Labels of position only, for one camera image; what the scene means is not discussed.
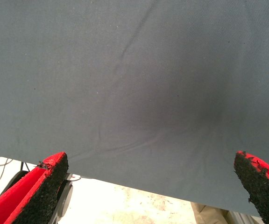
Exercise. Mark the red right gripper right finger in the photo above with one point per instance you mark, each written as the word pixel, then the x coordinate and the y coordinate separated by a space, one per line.
pixel 265 191

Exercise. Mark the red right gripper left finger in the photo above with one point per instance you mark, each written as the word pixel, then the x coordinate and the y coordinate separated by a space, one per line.
pixel 20 200

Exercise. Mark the dark grey table cloth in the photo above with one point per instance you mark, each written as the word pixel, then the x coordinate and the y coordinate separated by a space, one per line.
pixel 125 70

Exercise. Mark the khaki trouser leg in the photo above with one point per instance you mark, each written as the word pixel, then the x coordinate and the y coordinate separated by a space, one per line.
pixel 209 215

